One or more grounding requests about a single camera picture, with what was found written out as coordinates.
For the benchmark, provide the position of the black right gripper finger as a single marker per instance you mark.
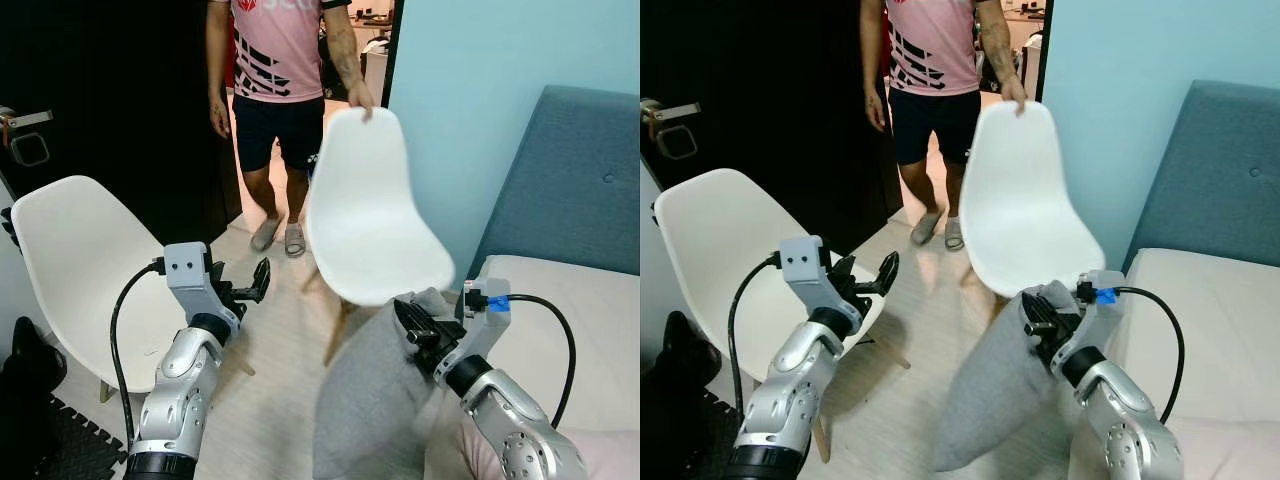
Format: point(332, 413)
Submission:
point(1038, 312)
point(415, 320)

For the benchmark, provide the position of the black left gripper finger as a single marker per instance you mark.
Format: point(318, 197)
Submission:
point(218, 274)
point(262, 278)
point(842, 268)
point(886, 272)

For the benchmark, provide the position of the grey pillow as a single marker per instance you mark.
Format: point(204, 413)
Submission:
point(1000, 390)
point(370, 390)

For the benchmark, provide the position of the white shell chair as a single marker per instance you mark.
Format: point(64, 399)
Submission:
point(725, 240)
point(80, 250)
point(365, 200)
point(1030, 200)

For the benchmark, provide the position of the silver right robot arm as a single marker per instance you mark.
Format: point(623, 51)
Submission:
point(1125, 420)
point(510, 420)

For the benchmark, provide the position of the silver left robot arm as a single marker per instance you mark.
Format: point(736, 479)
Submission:
point(190, 375)
point(800, 375)

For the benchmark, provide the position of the person's right hand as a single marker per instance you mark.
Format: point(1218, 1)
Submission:
point(218, 115)
point(877, 110)

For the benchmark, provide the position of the person's left hand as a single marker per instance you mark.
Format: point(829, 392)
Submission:
point(1014, 92)
point(361, 97)

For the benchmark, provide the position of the black foam floor mat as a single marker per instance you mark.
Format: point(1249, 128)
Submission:
point(85, 450)
point(722, 440)

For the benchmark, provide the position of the black bag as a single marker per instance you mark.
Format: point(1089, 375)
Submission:
point(25, 385)
point(675, 385)

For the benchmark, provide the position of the teal sofa cream seat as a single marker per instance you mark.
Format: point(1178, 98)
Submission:
point(1220, 180)
point(570, 180)

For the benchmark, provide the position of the man in pink shirt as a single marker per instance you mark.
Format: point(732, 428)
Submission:
point(275, 50)
point(930, 50)

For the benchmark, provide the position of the black door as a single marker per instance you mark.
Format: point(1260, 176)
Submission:
point(750, 60)
point(100, 60)

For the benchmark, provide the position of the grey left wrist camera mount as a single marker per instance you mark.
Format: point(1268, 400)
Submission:
point(190, 270)
point(805, 262)

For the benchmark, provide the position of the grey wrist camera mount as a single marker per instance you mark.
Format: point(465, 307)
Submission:
point(190, 270)
point(480, 322)
point(805, 262)
point(1098, 312)

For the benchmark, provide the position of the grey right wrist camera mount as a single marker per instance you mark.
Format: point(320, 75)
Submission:
point(1098, 312)
point(480, 322)

